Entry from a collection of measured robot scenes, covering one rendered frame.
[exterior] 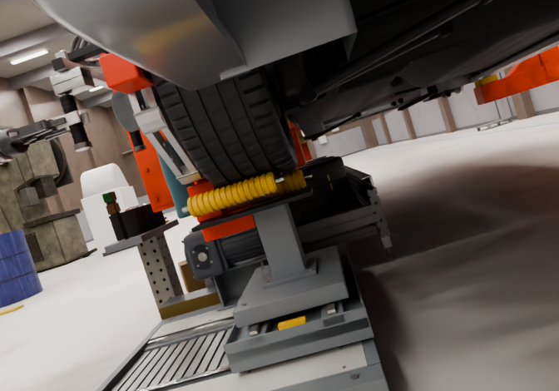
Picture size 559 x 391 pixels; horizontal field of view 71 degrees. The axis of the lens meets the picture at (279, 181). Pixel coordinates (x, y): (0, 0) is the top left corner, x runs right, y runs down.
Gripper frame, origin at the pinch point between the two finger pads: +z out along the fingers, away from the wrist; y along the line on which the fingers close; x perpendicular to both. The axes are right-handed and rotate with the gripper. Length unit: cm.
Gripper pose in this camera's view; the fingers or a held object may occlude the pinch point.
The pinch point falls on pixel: (72, 121)
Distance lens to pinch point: 119.9
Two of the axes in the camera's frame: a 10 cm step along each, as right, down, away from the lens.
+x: -3.1, -9.5, -0.3
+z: 9.5, -3.0, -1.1
